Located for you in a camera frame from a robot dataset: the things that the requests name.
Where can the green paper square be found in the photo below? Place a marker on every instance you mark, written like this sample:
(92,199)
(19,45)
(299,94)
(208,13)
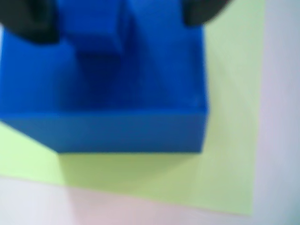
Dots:
(229,117)

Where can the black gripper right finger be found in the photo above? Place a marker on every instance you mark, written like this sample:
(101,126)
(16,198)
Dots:
(201,10)

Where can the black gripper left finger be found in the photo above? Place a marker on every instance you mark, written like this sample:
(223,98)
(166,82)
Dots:
(28,21)

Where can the extra large blue cube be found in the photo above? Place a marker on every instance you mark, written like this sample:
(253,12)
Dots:
(140,131)

